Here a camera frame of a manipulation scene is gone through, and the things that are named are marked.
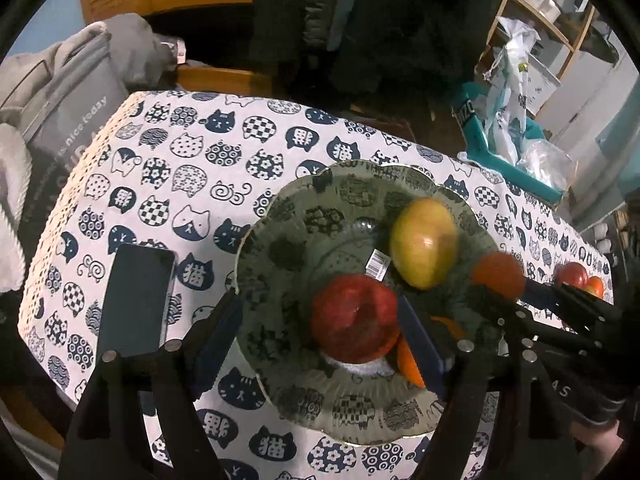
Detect white door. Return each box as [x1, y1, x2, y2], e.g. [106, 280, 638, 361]
[550, 52, 640, 228]

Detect printed plastic bag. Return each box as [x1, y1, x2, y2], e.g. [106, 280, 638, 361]
[481, 16, 544, 167]

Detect black smartphone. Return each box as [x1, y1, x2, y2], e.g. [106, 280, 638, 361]
[97, 242, 177, 359]

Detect light grey fleece robe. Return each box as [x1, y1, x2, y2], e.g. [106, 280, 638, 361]
[0, 22, 113, 294]

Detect wooden drawer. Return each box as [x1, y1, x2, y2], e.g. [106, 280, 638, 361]
[174, 61, 282, 99]

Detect small red apple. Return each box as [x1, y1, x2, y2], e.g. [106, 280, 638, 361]
[553, 261, 590, 291]

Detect white patterned crate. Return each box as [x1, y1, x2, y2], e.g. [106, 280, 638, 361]
[524, 41, 564, 112]

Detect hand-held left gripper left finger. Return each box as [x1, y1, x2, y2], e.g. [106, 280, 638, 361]
[57, 290, 246, 480]

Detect wooden shelf unit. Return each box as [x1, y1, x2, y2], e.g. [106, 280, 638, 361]
[481, 0, 602, 82]

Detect cat print tablecloth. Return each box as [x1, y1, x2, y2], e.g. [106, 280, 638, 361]
[17, 89, 617, 480]

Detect black hooded coat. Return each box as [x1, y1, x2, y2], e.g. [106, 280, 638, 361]
[325, 0, 497, 107]

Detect rows of shoes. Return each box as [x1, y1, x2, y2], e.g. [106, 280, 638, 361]
[591, 221, 619, 267]

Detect yellow-green mango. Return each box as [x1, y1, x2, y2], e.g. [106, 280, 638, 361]
[390, 197, 460, 290]

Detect green glass plate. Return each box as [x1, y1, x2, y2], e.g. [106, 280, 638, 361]
[234, 159, 506, 447]

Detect grey jacket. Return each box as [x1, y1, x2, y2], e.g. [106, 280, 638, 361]
[302, 0, 364, 54]

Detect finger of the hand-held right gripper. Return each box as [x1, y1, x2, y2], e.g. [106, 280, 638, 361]
[520, 280, 623, 328]
[470, 285, 603, 353]

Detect dark coat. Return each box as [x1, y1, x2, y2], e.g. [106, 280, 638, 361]
[249, 0, 322, 67]

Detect grey storage bag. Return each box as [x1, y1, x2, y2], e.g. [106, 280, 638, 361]
[21, 54, 132, 223]

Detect grey clothes pile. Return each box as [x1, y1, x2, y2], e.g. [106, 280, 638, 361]
[94, 12, 189, 92]

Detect teal plastic crate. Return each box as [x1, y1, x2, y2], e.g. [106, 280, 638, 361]
[449, 81, 567, 207]

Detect person's right hand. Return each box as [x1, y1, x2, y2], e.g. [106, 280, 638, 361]
[571, 417, 629, 467]

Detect large red apple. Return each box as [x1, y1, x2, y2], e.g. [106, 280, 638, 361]
[310, 274, 401, 365]

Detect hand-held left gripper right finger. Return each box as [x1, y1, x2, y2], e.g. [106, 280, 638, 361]
[397, 297, 587, 480]

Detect clear plastic bag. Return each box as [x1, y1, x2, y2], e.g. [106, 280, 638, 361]
[516, 139, 577, 192]

